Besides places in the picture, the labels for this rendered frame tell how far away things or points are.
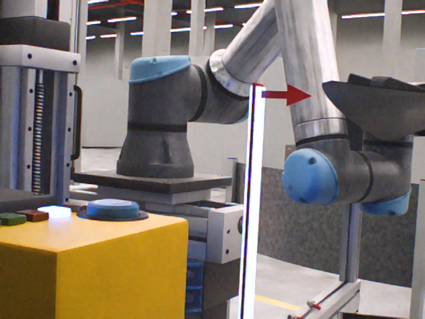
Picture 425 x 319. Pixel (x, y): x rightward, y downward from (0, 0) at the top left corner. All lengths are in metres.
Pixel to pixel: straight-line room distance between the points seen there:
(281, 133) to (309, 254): 8.15
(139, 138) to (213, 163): 9.82
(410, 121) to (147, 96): 0.59
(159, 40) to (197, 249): 6.37
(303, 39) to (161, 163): 0.42
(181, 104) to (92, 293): 0.83
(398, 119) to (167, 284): 0.35
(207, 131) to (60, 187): 10.02
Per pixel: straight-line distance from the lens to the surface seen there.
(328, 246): 2.68
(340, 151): 0.87
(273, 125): 10.66
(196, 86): 1.23
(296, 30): 0.91
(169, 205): 1.16
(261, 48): 1.18
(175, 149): 1.20
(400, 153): 0.96
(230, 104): 1.26
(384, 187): 0.94
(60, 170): 1.12
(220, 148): 10.91
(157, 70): 1.19
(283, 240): 2.83
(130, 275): 0.44
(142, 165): 1.18
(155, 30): 7.42
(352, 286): 1.21
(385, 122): 0.74
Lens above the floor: 1.15
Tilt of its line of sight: 3 degrees down
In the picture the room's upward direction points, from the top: 3 degrees clockwise
